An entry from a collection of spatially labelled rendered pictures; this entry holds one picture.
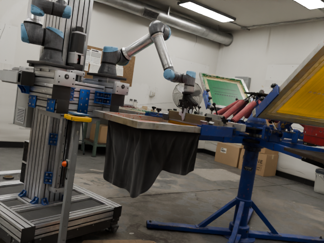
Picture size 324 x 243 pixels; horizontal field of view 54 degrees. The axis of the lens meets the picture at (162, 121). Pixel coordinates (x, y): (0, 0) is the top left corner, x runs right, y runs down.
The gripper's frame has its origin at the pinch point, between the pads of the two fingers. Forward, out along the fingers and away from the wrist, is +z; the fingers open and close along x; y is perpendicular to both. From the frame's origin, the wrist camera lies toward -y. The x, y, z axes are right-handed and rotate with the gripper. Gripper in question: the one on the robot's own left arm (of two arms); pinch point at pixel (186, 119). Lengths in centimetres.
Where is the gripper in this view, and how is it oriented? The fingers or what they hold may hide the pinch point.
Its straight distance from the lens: 233.8
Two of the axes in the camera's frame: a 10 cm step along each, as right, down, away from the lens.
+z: -1.4, 9.9, 0.6
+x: -7.9, -0.8, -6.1
